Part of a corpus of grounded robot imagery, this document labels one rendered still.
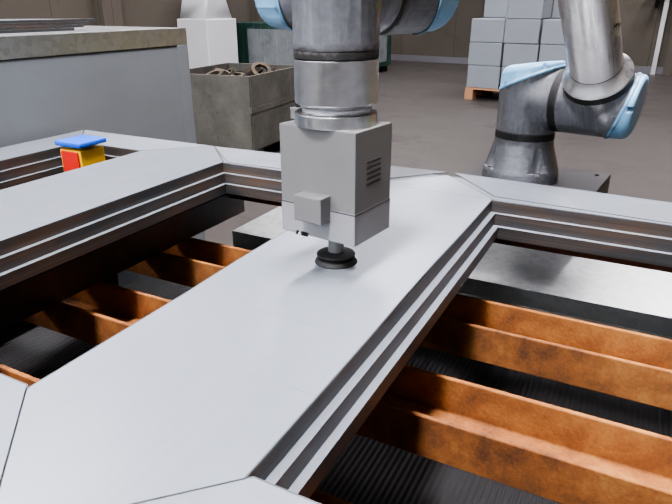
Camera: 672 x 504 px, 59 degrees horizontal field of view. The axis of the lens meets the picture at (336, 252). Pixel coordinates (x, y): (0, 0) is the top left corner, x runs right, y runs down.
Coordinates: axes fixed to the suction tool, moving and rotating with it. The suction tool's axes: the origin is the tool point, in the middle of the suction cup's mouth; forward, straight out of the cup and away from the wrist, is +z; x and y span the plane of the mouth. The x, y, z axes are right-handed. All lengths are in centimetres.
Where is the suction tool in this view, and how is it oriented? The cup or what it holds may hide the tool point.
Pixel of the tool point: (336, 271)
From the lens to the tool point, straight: 59.7
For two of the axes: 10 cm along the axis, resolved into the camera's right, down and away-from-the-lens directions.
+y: 8.2, 2.2, -5.2
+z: 0.0, 9.2, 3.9
